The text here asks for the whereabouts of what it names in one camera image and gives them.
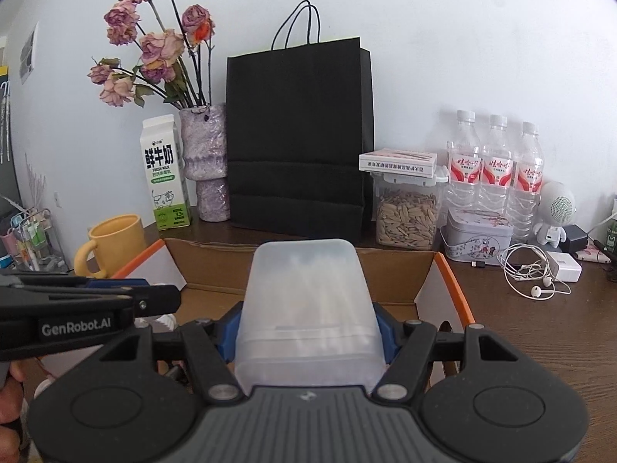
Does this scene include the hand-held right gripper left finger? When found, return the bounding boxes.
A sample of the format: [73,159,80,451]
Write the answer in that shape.
[99,301,244,403]

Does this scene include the translucent plastic swab container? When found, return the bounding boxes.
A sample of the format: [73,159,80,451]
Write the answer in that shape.
[233,238,386,394]

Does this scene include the wire rack with toiletries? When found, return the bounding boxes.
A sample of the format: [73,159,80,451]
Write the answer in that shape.
[0,195,68,273]

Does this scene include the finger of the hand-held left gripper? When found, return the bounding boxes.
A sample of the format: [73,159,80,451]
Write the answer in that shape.
[0,286,183,319]
[0,272,150,291]

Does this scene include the black paper bag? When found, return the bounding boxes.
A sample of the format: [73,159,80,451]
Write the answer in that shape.
[226,0,376,242]

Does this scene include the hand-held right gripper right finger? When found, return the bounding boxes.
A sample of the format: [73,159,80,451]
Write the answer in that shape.
[373,311,519,402]

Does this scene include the clear water bottle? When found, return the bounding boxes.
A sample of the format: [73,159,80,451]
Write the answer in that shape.
[481,115,514,218]
[446,110,483,213]
[508,122,545,244]

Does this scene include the pale pink feather stalks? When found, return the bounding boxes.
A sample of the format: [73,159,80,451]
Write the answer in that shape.
[24,154,49,213]

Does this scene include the pink floral case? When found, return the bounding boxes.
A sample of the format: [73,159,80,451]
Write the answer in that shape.
[576,245,614,264]

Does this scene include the purple speckled vase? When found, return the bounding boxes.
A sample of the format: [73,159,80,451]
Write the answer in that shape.
[179,103,231,223]

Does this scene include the printed tin box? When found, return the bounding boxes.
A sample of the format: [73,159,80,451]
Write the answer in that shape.
[441,208,514,264]

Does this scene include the small green bottle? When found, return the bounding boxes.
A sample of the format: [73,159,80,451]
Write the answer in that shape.
[605,195,617,254]

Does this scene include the wall paper notice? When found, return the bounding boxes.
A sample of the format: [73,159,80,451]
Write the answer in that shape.
[19,22,39,85]

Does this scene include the person's left hand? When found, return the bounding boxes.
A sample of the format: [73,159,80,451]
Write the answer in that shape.
[0,361,30,428]

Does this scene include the white earphones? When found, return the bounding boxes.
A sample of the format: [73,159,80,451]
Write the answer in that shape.
[499,243,572,300]

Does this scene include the yellow mug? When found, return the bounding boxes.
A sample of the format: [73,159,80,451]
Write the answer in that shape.
[73,215,147,281]

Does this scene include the flat white box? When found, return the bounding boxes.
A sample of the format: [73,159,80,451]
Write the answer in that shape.
[359,148,438,174]

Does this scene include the dried pink rose bouquet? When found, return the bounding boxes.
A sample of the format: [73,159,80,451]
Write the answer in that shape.
[87,0,216,109]

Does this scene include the red cardboard box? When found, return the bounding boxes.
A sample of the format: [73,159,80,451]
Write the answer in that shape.
[110,238,476,379]

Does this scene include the clear seed container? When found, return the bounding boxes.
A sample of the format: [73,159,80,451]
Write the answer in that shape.
[371,174,449,250]

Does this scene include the white robot speaker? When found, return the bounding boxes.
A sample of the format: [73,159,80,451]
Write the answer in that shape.
[536,181,577,247]

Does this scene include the white charger block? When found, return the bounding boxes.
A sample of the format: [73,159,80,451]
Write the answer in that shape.
[545,250,583,283]

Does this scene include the grey cabinet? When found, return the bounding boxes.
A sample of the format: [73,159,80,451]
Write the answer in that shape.
[0,74,22,218]

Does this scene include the white green milk carton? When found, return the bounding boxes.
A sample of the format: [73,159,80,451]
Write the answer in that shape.
[140,114,192,231]

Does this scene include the black power adapter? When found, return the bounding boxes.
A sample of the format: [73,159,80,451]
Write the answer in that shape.
[564,224,590,254]

